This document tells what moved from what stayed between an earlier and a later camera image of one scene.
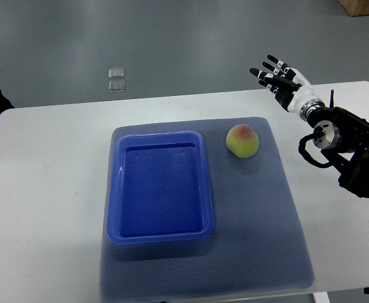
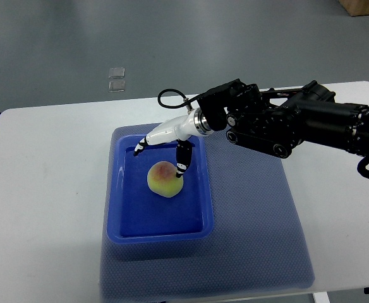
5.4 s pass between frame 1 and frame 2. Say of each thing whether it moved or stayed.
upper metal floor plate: stayed
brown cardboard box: stayed
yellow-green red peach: moved
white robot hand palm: moved
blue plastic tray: stayed
